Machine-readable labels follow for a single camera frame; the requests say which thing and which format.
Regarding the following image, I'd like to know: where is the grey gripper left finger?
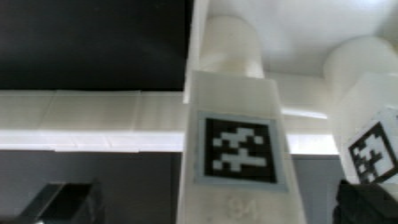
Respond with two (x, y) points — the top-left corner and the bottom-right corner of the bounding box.
(16, 183), (96, 224)

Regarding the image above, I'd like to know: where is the white chair leg with tag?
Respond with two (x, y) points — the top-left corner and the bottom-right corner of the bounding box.
(323, 37), (398, 184)

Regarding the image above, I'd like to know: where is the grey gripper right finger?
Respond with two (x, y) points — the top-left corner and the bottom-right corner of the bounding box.
(332, 180), (398, 224)

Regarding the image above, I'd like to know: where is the white chair seat part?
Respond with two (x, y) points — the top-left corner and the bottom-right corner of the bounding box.
(184, 0), (398, 155)

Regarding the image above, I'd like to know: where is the white chair leg block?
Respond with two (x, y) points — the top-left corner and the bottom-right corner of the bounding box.
(177, 16), (307, 224)

